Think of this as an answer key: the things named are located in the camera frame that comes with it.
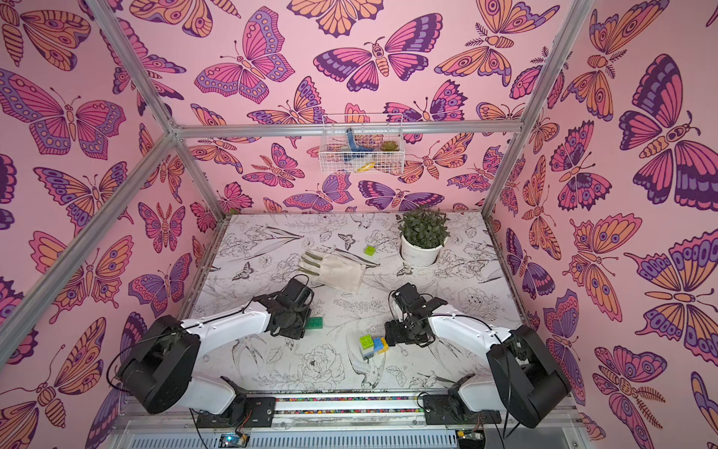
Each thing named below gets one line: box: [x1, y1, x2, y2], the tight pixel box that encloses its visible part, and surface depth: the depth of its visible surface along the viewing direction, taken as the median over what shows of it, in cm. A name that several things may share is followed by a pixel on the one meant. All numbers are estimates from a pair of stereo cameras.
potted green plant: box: [397, 206, 451, 268], surface depth 94 cm
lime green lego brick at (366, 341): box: [359, 333, 375, 350], surface depth 76 cm
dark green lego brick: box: [305, 317, 325, 331], surface depth 90 cm
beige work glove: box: [298, 246, 381, 293], surface depth 105 cm
